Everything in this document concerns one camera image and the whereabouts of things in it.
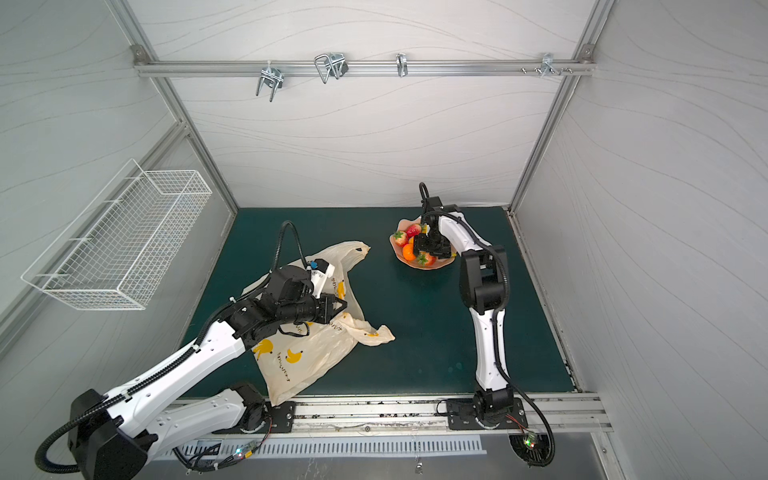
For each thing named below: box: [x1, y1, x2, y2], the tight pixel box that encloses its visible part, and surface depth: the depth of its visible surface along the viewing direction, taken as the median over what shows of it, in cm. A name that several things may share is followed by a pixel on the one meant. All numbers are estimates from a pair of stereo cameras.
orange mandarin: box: [402, 243, 416, 261], surface depth 102 cm
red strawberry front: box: [417, 251, 437, 267], surface depth 100 cm
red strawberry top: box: [406, 224, 422, 237], surface depth 109 cm
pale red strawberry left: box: [393, 230, 407, 246], surface depth 103 cm
